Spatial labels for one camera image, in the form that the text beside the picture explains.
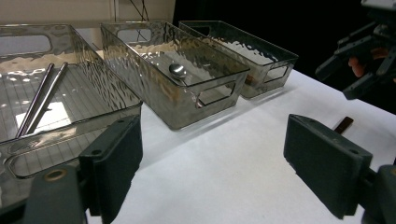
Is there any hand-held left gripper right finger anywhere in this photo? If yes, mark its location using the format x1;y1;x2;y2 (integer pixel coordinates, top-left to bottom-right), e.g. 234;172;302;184
283;113;374;220

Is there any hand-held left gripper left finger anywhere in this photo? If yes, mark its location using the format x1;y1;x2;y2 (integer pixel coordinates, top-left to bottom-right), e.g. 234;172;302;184
78;114;144;224

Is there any smoky clear plastic bin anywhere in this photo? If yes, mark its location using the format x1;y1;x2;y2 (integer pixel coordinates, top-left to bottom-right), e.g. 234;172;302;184
100;20;251;131
177;20;300;100
0;23;144;216

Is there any wooden-handled fork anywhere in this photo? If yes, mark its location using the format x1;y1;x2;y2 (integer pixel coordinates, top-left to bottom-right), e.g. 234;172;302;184
244;74;260;90

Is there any steel chopstick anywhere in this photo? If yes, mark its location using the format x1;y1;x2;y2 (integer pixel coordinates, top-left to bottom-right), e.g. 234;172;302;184
15;62;55;138
22;61;69;136

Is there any steel spoon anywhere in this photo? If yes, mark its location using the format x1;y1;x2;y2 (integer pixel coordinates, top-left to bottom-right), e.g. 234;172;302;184
167;63;189;82

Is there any white table sheet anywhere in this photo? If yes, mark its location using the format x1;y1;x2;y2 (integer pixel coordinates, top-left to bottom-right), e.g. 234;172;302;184
83;69;396;224

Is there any light wooden desk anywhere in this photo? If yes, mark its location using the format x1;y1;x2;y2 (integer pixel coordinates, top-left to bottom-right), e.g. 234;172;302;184
0;0;177;30

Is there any black cable bundle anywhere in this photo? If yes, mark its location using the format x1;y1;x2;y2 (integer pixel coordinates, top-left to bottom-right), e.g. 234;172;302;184
113;0;151;22

